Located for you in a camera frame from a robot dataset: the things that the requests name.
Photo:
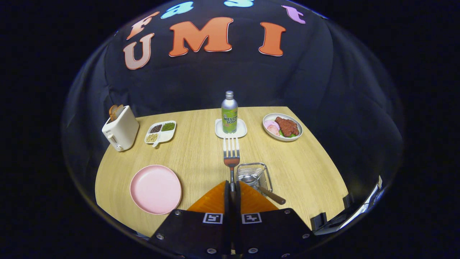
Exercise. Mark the white square coaster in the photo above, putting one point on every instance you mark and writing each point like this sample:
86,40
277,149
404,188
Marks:
219,131

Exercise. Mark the pile of green beans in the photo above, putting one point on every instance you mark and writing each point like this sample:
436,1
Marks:
168,126

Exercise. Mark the pink ham slice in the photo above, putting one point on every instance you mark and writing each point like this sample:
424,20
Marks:
273,131
271,124

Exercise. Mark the pink round plate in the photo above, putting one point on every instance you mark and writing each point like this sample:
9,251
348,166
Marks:
156,190

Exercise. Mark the green lettuce leaf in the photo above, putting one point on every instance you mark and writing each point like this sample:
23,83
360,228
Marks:
291,135

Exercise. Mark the white plate with food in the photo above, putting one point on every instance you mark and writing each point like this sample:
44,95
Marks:
267,136

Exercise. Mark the toasted bread slice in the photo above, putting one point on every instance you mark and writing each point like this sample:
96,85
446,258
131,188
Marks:
115,112

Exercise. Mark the red meat piece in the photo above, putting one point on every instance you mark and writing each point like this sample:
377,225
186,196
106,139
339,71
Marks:
287,126

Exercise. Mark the cream white toaster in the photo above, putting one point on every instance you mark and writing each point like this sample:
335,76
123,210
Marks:
122,131

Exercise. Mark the pile of dark beans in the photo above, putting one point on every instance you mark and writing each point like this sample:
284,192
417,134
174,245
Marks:
156,128

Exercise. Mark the metal mesh basket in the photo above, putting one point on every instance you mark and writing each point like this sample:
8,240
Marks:
264,171

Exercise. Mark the silver green soda bottle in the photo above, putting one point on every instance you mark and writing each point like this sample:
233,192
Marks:
229,115

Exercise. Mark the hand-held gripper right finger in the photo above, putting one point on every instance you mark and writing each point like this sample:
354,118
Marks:
273,230

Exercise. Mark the white divided snack dish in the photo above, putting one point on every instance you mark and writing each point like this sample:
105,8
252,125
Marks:
165,136

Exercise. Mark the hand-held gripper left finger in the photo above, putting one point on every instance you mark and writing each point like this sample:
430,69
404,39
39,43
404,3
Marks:
194,230

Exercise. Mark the pile of yellow beans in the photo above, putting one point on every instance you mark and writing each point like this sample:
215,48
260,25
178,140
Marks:
152,138

